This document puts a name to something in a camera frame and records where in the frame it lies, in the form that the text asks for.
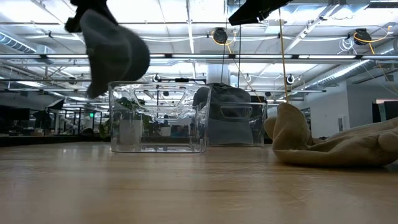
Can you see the small round ceiling reel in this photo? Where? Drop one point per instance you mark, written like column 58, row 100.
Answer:
column 248, row 77
column 290, row 80
column 156, row 77

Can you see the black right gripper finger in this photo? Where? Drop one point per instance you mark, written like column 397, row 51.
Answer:
column 258, row 9

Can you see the white column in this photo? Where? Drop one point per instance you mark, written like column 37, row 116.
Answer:
column 214, row 74

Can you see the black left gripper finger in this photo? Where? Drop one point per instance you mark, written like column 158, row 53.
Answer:
column 104, row 7
column 77, row 9

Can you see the silver ventilation duct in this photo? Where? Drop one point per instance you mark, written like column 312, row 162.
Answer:
column 351, row 70

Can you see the dark monitor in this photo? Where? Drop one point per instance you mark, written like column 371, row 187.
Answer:
column 390, row 110

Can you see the beige cap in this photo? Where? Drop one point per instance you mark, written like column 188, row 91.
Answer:
column 342, row 149
column 289, row 124

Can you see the grey cap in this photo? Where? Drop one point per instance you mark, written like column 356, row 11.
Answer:
column 115, row 53

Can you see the black overhead bar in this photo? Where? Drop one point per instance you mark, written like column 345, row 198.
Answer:
column 182, row 80

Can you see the grey garment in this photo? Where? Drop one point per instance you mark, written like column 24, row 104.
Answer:
column 230, row 96

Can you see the clear plastic bin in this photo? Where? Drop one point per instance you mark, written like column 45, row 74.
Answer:
column 262, row 124
column 199, row 124

